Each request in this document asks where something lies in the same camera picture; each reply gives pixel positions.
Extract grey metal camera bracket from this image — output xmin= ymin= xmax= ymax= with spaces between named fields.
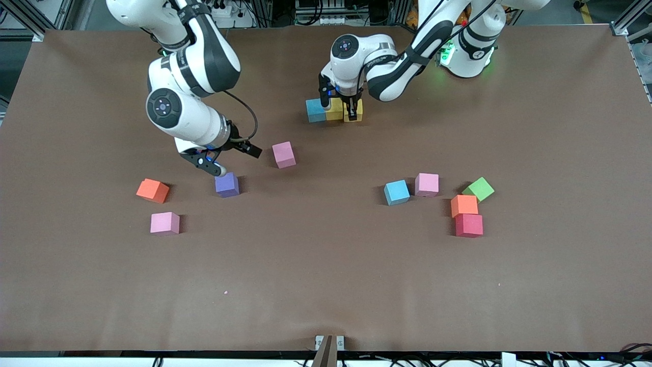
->
xmin=312 ymin=334 xmax=345 ymax=367

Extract aluminium frame profile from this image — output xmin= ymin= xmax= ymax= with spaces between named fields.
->
xmin=10 ymin=0 xmax=77 ymax=42
xmin=611 ymin=0 xmax=652 ymax=37

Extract yellow foam cube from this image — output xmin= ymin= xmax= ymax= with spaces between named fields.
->
xmin=342 ymin=98 xmax=364 ymax=122
xmin=325 ymin=97 xmax=345 ymax=121

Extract white power strip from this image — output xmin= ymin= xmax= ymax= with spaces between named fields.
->
xmin=211 ymin=0 xmax=255 ymax=29
xmin=306 ymin=14 xmax=352 ymax=26

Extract purple foam cube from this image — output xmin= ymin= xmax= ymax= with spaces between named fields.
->
xmin=214 ymin=172 xmax=240 ymax=198

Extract blue foam cube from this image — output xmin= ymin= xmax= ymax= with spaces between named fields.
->
xmin=383 ymin=179 xmax=411 ymax=206
xmin=306 ymin=99 xmax=327 ymax=123

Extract pink foam cube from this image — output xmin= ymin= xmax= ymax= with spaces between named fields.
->
xmin=271 ymin=141 xmax=297 ymax=169
xmin=150 ymin=212 xmax=181 ymax=235
xmin=414 ymin=173 xmax=440 ymax=198

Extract green foam cube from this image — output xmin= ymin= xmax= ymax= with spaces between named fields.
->
xmin=461 ymin=176 xmax=495 ymax=202

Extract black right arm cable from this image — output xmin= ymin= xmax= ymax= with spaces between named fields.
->
xmin=223 ymin=90 xmax=259 ymax=143

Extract orange foam cube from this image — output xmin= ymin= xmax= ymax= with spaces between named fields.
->
xmin=451 ymin=195 xmax=479 ymax=218
xmin=135 ymin=178 xmax=170 ymax=204

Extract red foam cube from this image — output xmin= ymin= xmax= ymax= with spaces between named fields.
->
xmin=454 ymin=214 xmax=484 ymax=239

